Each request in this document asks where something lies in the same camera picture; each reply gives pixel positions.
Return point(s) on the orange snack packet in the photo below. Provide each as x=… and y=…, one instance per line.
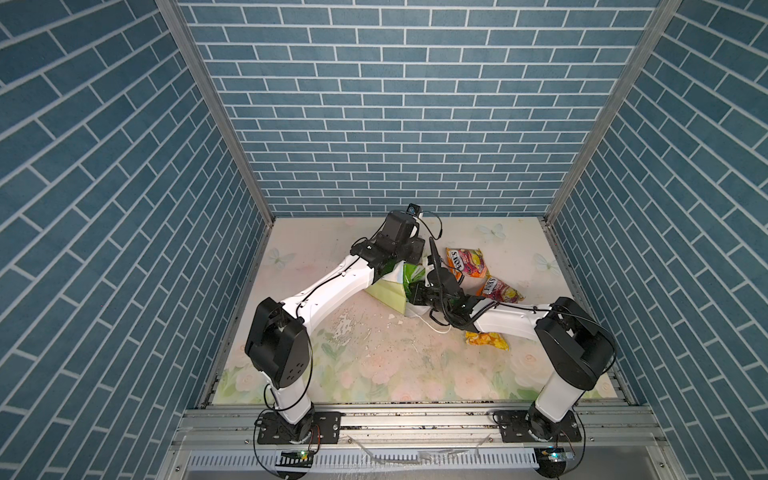
x=466, y=263

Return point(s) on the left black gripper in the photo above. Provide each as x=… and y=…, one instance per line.
x=416, y=243

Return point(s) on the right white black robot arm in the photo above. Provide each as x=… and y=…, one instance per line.
x=579, y=350

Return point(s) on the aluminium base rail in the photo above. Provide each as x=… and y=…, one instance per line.
x=600, y=440

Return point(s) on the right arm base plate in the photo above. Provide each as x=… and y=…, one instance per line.
x=519, y=426

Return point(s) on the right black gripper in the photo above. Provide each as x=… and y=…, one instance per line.
x=421, y=292

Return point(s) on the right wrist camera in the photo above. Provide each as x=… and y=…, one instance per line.
x=434, y=258

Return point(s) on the yellow snack packet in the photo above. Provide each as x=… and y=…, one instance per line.
x=487, y=339

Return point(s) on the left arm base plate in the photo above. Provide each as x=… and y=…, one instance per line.
x=297, y=427

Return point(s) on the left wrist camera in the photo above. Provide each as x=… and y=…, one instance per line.
x=414, y=210

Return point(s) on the colourful paper gift bag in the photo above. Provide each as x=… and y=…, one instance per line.
x=388, y=290

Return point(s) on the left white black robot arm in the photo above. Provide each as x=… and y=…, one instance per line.
x=279, y=339

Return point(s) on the multicolour snack packet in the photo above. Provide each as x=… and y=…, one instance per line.
x=498, y=290

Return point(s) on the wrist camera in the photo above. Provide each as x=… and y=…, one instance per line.
x=414, y=210
x=434, y=258

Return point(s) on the green snack packet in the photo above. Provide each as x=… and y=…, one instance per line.
x=413, y=279

